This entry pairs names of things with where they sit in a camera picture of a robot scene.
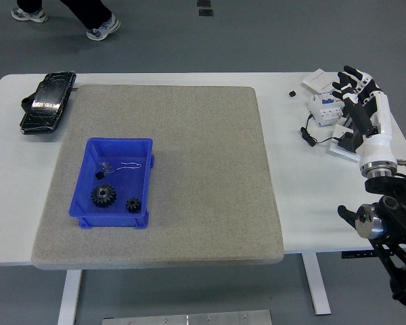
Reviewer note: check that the blue plastic bin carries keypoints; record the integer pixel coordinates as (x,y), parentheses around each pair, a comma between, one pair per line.
(84,203)

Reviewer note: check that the white circuit breaker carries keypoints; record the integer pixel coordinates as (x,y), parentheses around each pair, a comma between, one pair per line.
(325,110)

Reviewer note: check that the black table control panel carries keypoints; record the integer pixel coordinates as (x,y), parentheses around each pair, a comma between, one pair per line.
(357,254)

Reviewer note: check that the black wrapped case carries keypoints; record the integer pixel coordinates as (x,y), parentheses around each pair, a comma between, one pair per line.
(47,101)

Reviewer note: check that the small black cube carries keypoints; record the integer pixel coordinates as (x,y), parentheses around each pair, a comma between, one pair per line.
(99,175)
(292,93)

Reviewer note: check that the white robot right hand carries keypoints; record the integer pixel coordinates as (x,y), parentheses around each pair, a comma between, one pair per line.
(379,145)

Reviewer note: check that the black power adapter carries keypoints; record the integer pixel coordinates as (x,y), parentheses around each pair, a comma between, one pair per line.
(345,142)

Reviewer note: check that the small clear plastic bag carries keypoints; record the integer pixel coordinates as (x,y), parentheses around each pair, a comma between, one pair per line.
(105,166)

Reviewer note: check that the large black gear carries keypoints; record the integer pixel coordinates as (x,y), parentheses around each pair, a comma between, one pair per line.
(104,196)

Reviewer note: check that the person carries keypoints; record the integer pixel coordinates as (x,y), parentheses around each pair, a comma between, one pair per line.
(91,13)

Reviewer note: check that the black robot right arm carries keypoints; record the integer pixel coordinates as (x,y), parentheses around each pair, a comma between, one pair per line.
(392,216)

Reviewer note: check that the grey metal plate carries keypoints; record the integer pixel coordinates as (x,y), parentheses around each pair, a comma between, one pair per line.
(186,318)

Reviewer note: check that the black floor socket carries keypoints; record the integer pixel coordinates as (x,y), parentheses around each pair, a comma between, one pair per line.
(205,13)
(203,2)

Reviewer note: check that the grey-brown mat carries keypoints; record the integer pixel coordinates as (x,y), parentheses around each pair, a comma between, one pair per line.
(206,152)

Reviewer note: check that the small black gear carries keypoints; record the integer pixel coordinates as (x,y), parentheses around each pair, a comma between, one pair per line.
(133,205)

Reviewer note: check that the white switch plate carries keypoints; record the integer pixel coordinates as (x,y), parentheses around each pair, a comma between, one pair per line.
(338,154)
(318,80)

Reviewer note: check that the white table leg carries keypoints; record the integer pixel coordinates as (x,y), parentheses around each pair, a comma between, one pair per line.
(69,298)
(318,287)

